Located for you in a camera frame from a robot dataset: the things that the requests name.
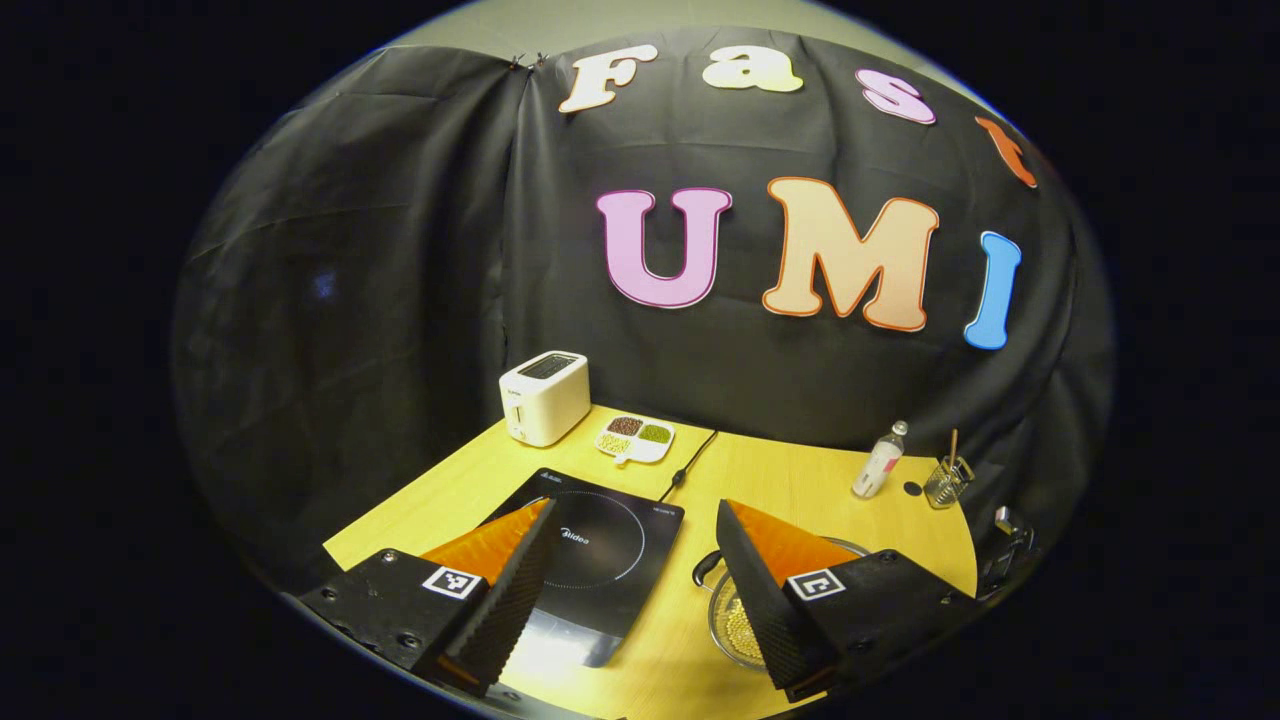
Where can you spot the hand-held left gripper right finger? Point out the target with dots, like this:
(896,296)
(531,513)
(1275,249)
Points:
(765,610)

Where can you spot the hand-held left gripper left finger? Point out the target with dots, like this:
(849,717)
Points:
(515,590)

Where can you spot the steel pot with soybeans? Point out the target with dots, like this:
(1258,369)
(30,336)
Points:
(733,630)

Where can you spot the black induction cooktop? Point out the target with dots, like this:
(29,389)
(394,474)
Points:
(610,545)

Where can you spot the clear glass cup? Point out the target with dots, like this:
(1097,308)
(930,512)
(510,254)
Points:
(945,485)

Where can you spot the wooden stick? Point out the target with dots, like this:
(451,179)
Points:
(953,445)

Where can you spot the clear plastic bottle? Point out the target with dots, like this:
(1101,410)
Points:
(878,465)

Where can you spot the white divided dish of beans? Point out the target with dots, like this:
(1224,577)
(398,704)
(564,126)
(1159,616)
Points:
(635,440)

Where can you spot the white toaster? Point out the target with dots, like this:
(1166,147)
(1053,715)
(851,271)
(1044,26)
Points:
(545,400)

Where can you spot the metal cloth clip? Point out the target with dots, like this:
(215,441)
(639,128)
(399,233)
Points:
(528,62)

